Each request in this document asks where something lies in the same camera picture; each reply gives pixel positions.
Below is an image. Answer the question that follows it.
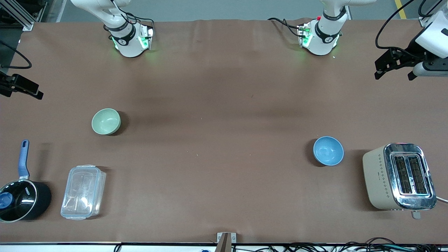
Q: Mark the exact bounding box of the green bowl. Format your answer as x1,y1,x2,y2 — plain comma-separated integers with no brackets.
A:
91,108,121,135

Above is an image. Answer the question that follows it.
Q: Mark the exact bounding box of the blue bowl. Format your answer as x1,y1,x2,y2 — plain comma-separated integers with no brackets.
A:
313,136,344,166

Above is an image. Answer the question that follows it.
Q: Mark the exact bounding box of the beige chrome toaster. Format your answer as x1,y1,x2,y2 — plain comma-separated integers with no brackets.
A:
362,142,438,220

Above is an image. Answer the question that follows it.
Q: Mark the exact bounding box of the glass lid blue knob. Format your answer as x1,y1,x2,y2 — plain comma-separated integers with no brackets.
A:
0,179,37,222

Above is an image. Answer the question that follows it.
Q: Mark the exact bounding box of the clear plastic food container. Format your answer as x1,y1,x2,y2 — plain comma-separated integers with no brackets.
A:
60,164,107,221

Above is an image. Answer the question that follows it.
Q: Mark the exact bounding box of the brown table cover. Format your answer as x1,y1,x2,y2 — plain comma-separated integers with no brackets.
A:
0,19,448,244

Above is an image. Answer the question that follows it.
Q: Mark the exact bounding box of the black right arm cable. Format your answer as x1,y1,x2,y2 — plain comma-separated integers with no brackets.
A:
0,40,33,70

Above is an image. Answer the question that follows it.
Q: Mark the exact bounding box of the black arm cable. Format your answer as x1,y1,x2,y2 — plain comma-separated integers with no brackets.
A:
0,40,33,70
375,0,418,50

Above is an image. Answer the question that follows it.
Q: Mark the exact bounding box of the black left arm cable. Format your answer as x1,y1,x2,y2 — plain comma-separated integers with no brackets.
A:
375,0,418,50

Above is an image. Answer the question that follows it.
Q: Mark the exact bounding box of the black left base cable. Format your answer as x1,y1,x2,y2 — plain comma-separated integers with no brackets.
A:
267,17,302,37

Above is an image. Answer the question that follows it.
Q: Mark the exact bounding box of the black base cable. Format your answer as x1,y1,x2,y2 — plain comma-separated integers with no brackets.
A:
267,17,302,37
111,0,155,40

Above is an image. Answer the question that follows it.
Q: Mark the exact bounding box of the black saucepan blue handle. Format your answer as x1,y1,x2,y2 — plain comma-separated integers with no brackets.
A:
0,139,52,223

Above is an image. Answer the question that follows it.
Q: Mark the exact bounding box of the black right base cable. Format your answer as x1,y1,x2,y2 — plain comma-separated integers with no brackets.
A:
111,0,155,40

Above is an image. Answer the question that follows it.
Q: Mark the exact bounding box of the black cable bundle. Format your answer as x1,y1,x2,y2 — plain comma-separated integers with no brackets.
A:
280,237,448,252

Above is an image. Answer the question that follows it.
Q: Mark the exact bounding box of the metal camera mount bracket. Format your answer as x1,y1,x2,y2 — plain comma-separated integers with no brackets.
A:
216,232,237,252

